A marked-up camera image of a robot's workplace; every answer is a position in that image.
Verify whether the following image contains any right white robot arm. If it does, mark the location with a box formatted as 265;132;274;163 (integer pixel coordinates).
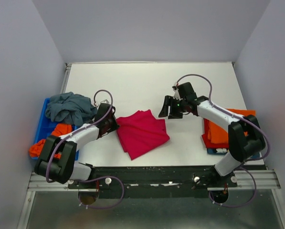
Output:
158;82;265;187

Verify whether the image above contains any folded red t shirt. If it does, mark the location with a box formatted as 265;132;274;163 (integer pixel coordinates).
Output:
201;120;229;148

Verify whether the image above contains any blue plastic bin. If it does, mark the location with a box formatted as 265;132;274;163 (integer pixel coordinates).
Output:
30;97;82;161

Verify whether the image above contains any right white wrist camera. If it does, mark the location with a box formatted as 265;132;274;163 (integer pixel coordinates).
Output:
172;85;181;100

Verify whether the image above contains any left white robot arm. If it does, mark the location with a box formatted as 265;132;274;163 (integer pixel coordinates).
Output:
34;103;119;188

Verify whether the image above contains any crumpled orange t shirt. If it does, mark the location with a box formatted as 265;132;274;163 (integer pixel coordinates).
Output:
29;123;73;159

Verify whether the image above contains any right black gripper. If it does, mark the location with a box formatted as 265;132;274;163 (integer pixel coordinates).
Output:
158;95;187;120

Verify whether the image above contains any crumpled grey-blue t shirt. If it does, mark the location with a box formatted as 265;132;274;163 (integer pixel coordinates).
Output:
44;92;97;127

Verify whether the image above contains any magenta t shirt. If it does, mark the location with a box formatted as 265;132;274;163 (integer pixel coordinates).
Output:
116;110;170;160

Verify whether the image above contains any folded blue t shirt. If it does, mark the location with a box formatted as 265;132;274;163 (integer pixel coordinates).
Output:
207;148;261;159

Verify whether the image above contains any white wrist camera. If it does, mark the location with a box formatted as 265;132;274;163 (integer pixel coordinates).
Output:
172;85;181;100
97;99;111;106

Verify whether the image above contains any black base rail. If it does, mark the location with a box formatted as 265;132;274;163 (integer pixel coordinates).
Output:
68;166;237;199

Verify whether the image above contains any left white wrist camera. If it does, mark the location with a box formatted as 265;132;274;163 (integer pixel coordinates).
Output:
97;99;111;106

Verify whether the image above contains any folded orange t shirt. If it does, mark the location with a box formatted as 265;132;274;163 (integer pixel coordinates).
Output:
204;108;256;145

